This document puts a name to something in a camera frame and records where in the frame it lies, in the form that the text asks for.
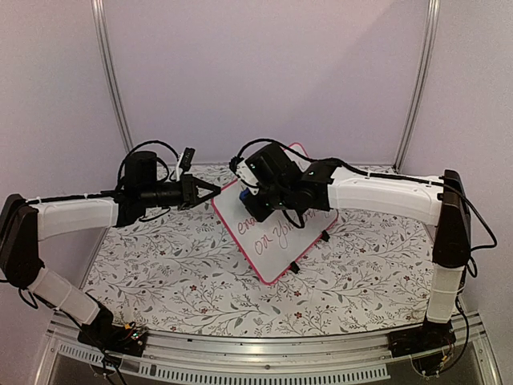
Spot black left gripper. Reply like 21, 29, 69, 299
141, 174, 221, 211

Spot blue whiteboard eraser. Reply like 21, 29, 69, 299
239, 189, 251, 203

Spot pink framed whiteboard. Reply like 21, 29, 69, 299
211, 141, 340, 286

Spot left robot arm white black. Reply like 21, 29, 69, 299
1, 148, 220, 348

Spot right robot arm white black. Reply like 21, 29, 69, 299
229, 139, 471, 350

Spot floral patterned table mat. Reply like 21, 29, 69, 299
79, 163, 456, 337

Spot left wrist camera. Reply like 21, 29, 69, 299
175, 148, 196, 181

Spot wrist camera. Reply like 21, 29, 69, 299
228, 156, 258, 190
175, 148, 196, 181

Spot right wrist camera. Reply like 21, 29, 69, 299
228, 156, 258, 190

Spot wire easel stand black tips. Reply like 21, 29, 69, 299
289, 229, 330, 274

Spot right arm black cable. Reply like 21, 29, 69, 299
234, 138, 498, 362

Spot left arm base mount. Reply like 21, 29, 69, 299
78, 307, 148, 357

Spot front aluminium rail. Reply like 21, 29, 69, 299
34, 312, 503, 384

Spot left aluminium frame post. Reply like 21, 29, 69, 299
91, 0, 134, 152

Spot aluminium frame post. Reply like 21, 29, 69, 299
91, 0, 134, 152
393, 0, 440, 172

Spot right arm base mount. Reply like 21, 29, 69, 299
387, 318, 456, 377

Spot right aluminium frame post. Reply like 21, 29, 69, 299
393, 0, 440, 172

